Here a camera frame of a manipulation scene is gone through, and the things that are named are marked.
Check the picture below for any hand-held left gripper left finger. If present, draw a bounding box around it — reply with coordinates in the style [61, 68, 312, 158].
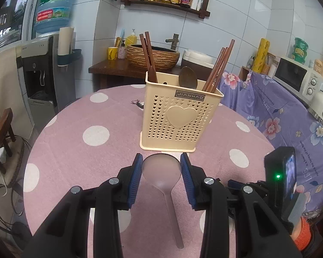
[23, 153, 144, 258]

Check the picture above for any yellow wrap roll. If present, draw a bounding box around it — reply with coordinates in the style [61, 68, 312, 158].
[252, 38, 270, 74]

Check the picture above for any grey water dispenser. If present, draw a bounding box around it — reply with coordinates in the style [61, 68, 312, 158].
[21, 33, 76, 128]

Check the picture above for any blue water jug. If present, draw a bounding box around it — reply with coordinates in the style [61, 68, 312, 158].
[33, 0, 79, 34]

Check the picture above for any translucent plastic rice spoon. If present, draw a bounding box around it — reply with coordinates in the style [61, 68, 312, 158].
[141, 153, 184, 249]

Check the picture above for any pink patterned cup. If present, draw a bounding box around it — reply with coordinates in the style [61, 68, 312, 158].
[118, 40, 127, 59]

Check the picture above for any teal plastic wall holder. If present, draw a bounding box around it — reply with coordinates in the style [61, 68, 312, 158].
[56, 49, 83, 67]

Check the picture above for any glass storage jar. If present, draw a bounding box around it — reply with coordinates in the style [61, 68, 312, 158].
[266, 56, 279, 77]

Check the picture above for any brown wooden chopstick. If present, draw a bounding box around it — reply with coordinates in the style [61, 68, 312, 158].
[144, 31, 158, 83]
[139, 33, 154, 83]
[202, 48, 225, 91]
[208, 39, 235, 92]
[205, 47, 229, 92]

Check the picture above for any beige plastic utensil holder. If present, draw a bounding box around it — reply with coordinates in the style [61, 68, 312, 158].
[139, 71, 224, 152]

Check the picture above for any woven rim sink basin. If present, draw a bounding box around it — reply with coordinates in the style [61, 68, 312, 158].
[126, 44, 180, 72]

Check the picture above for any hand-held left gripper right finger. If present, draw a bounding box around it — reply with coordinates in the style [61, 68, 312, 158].
[180, 153, 303, 258]

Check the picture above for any glass window frame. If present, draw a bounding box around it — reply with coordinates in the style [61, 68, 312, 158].
[0, 0, 44, 55]

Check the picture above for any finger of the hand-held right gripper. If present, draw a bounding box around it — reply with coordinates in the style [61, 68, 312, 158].
[227, 180, 270, 205]

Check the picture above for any white brown rice cooker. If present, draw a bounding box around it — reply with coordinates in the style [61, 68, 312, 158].
[180, 49, 215, 80]

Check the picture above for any yellow soap pump bottle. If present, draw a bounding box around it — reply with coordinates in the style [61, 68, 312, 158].
[124, 28, 137, 48]

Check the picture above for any dark wooden spoon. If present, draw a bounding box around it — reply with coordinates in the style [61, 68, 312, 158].
[147, 66, 159, 84]

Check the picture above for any dark wooden chair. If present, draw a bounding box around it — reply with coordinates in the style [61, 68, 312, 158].
[0, 107, 17, 173]

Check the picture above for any blue brush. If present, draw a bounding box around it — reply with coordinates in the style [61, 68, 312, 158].
[114, 29, 125, 48]

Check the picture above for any bamboo style faucet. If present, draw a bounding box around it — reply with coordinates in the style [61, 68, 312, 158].
[165, 33, 180, 50]

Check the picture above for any dark wooden counter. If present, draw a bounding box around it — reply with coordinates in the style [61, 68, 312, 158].
[89, 57, 152, 92]

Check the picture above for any pink polka dot tablecloth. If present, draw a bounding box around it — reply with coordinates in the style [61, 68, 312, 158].
[23, 84, 276, 258]

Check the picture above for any person's right forearm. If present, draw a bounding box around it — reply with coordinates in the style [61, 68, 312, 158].
[289, 216, 323, 258]

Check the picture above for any purple floral cloth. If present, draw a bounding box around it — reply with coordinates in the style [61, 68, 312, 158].
[220, 69, 323, 216]

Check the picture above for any white electric kettle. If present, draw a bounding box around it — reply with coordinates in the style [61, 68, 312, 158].
[311, 89, 323, 124]

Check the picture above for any white microwave oven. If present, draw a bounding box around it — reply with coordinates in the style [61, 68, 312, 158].
[273, 56, 323, 105]

